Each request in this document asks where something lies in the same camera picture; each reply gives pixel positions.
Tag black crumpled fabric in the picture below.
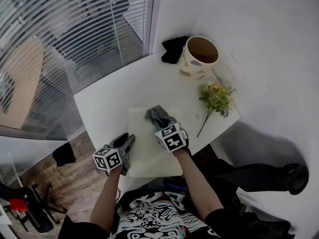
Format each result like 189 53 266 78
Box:
161 35 189 65

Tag artificial yellow flower bouquet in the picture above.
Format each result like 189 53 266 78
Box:
196 82 237 138

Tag black wheeled stand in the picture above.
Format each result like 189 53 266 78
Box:
0 182 68 234

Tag black mesh office chair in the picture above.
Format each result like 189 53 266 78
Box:
185 145 310 209
236 195 297 239

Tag white square table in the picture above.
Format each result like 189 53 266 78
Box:
73 50 241 191

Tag person's right forearm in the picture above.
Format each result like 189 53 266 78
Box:
173 148 225 221

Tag person's left forearm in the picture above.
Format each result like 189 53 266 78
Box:
89 167 123 234

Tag cream patterned paper bucket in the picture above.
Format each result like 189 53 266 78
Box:
178 35 219 81

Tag blue waist device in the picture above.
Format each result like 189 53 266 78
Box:
164 179 188 191

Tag black pouch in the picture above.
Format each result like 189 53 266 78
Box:
52 142 77 167

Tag red plastic object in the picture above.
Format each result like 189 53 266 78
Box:
9 198 28 212

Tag grey window blinds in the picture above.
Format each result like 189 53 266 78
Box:
0 0 157 141

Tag grey cloth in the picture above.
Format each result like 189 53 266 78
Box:
144 105 179 131

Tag person's black printed t-shirt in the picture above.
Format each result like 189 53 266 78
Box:
57 189 250 239

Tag pale yellow placemat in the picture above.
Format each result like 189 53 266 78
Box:
128 107 184 178

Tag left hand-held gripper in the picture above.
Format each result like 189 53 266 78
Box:
92 132 136 177

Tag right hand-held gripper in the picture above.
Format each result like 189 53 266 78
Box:
152 117 189 154

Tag tan wooden table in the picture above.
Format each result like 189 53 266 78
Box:
0 37 45 129

